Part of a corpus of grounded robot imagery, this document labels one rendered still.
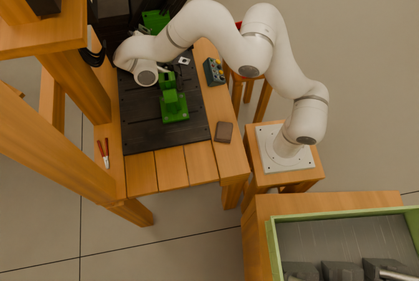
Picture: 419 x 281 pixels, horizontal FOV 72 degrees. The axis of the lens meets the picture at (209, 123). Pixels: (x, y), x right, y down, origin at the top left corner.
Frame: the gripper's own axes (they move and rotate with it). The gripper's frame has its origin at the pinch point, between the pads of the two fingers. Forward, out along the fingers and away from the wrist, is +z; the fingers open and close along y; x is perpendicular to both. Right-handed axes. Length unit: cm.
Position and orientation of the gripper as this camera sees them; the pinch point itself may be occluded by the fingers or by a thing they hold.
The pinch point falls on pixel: (141, 34)
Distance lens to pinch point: 130.1
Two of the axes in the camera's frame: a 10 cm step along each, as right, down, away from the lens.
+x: -6.5, 6.3, 4.2
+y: -7.3, -3.6, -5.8
